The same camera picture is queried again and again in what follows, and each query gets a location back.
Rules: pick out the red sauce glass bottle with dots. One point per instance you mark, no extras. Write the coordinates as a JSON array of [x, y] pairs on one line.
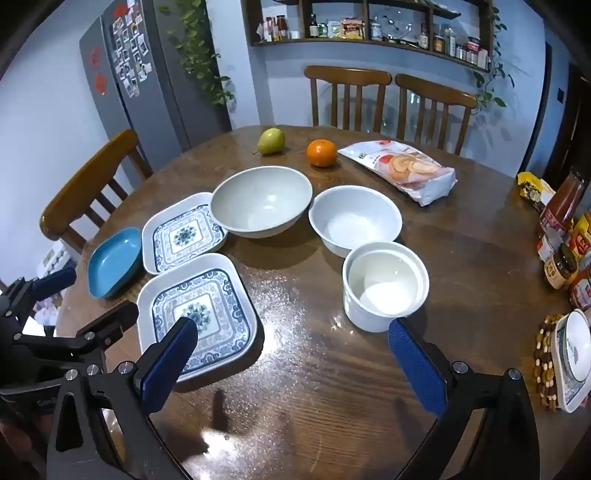
[[561, 203]]

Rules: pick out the long trailing green vine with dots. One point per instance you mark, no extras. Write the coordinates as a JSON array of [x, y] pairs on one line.
[[198, 46]]

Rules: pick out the small deep white bowl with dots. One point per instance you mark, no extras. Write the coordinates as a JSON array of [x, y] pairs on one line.
[[385, 286]]

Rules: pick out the yellow black snack packet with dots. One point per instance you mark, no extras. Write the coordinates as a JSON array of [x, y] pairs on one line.
[[533, 184]]

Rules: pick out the cluster of fridge photos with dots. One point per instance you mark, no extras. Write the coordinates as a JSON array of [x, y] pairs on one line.
[[131, 50]]

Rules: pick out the brown sauce jar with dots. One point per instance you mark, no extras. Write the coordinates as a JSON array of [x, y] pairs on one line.
[[561, 272]]

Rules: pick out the blue patterned square plate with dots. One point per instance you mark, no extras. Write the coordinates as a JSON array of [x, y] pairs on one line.
[[182, 235], [217, 295]]

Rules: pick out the wooden chair with curved backrest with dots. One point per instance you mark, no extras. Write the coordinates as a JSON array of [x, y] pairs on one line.
[[83, 184]]

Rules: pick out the clear glass bowl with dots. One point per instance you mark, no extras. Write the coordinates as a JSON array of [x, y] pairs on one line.
[[398, 27]]

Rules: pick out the dark wooden door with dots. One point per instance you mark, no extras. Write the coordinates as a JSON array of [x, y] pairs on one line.
[[577, 115]]

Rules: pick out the wooden wall shelf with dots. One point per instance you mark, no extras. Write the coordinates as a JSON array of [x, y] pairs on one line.
[[369, 42]]

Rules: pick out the plain blue plate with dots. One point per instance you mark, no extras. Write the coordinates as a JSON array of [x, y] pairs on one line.
[[113, 263]]

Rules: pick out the green pear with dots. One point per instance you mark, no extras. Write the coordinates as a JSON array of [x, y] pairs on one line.
[[270, 141]]

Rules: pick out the small white labelled jar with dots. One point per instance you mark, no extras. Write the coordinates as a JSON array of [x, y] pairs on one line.
[[547, 247]]

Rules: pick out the small trailing green vine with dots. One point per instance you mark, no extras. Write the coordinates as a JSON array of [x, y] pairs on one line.
[[491, 69]]

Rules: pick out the white printed cartons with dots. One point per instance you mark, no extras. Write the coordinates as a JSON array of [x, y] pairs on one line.
[[55, 263]]

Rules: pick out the orange tangerine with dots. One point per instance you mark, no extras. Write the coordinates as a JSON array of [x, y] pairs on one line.
[[321, 153]]

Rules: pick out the white snack bag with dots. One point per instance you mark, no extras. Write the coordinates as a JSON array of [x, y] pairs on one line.
[[401, 168]]

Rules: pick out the medium white bowl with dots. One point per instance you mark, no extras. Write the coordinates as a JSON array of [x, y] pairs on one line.
[[353, 217]]

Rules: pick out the grey refrigerator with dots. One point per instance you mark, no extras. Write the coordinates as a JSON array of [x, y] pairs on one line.
[[157, 106]]

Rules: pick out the wooden slatted dining chair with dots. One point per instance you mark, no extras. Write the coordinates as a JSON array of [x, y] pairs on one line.
[[346, 76], [434, 94]]

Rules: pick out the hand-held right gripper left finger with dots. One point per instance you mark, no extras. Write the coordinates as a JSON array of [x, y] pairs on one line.
[[168, 364]]

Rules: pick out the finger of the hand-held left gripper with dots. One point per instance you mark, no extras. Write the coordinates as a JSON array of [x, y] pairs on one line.
[[108, 323], [55, 282]]

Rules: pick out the red fridge sticker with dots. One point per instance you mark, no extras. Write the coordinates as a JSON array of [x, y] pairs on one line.
[[100, 84], [94, 57]]

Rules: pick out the large pale grey bowl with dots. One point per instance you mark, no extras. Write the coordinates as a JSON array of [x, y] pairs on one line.
[[261, 198]]

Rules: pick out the yellow red food packet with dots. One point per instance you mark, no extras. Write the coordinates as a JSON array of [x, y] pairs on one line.
[[352, 28]]

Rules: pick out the row of shelf bottles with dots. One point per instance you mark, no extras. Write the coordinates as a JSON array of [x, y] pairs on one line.
[[281, 27]]

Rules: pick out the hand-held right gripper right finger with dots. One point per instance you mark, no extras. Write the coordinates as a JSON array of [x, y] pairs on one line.
[[415, 364]]

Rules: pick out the wooden beaded trivet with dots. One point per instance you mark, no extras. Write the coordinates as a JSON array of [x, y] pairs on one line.
[[545, 350]]

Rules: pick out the small patterned white dish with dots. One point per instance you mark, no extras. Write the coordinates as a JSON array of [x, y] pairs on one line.
[[572, 355]]

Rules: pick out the red chili sauce jar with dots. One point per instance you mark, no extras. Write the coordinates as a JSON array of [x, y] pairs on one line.
[[582, 290]]

